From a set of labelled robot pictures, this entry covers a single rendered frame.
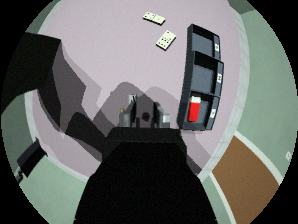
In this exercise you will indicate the white domino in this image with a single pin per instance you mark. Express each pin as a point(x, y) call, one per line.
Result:
point(165, 40)
point(154, 18)

